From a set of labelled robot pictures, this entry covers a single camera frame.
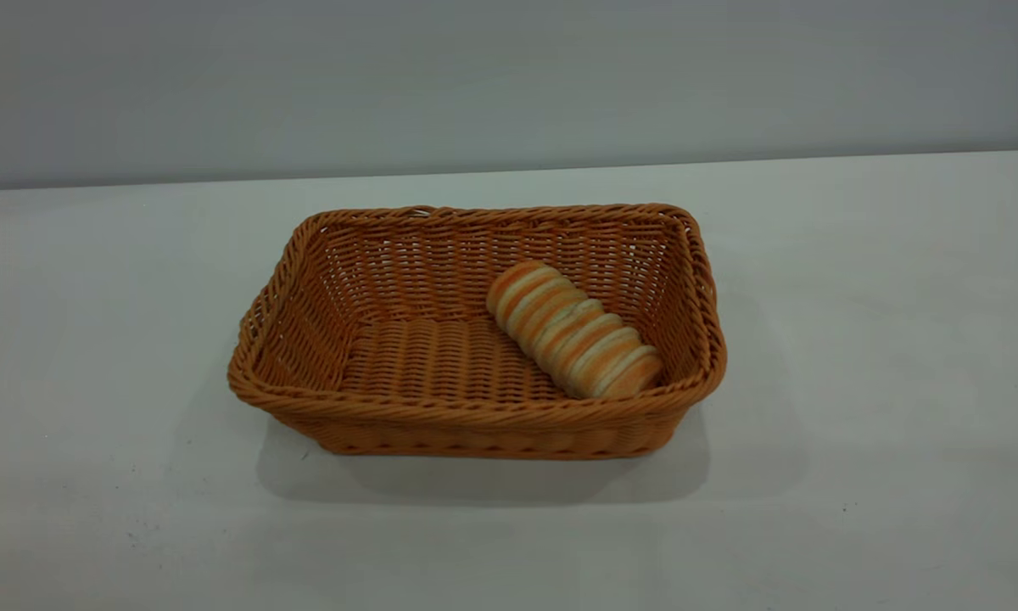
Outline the striped swirl bread roll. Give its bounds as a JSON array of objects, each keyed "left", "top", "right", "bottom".
[{"left": 486, "top": 260, "right": 665, "bottom": 401}]

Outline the orange woven wicker basket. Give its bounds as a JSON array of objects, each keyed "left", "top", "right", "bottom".
[{"left": 227, "top": 202, "right": 727, "bottom": 460}]

